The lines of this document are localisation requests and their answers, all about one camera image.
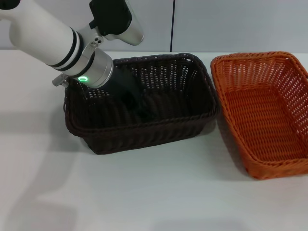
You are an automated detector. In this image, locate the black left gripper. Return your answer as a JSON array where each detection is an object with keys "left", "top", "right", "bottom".
[{"left": 105, "top": 68, "right": 157, "bottom": 122}]

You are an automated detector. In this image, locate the dark brown woven basket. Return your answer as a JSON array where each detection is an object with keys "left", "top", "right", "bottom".
[{"left": 63, "top": 52, "right": 220, "bottom": 155}]

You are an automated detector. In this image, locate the orange woven basket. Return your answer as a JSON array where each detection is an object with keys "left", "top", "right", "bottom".
[{"left": 210, "top": 50, "right": 308, "bottom": 180}]

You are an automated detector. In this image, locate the silver cable connector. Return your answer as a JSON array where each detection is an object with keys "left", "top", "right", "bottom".
[{"left": 51, "top": 74, "right": 70, "bottom": 88}]

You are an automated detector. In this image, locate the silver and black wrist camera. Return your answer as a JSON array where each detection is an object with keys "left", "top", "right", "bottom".
[{"left": 78, "top": 0, "right": 145, "bottom": 47}]

